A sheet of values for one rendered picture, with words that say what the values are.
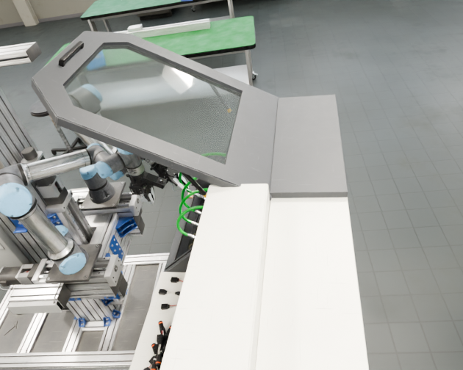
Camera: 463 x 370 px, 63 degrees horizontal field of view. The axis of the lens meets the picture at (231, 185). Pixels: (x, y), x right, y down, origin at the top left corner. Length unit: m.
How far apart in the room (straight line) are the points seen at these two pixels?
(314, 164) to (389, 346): 1.57
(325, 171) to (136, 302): 1.82
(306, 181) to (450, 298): 1.83
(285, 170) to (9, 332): 2.37
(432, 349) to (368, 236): 0.94
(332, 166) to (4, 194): 1.21
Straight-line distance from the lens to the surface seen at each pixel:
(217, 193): 1.36
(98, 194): 2.32
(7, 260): 2.43
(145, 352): 1.73
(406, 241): 3.26
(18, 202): 1.59
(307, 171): 1.48
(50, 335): 3.01
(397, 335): 2.81
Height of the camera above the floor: 2.46
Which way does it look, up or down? 41 degrees down
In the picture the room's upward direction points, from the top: 11 degrees counter-clockwise
